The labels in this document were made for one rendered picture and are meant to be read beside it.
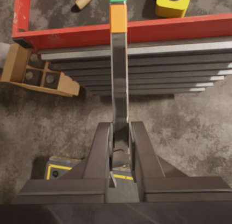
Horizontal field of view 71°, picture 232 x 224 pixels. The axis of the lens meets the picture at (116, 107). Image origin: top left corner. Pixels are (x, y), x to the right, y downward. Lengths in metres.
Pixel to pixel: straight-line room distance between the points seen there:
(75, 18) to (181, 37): 0.29
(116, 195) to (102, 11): 0.91
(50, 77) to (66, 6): 0.85
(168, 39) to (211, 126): 1.01
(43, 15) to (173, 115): 1.07
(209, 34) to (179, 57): 0.11
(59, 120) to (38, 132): 0.22
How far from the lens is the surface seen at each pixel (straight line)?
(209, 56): 0.59
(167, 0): 0.47
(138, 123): 0.15
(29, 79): 1.44
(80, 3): 0.52
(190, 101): 1.37
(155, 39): 0.48
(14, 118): 1.71
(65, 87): 1.25
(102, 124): 0.15
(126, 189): 1.05
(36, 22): 0.58
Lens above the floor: 1.30
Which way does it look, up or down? 79 degrees down
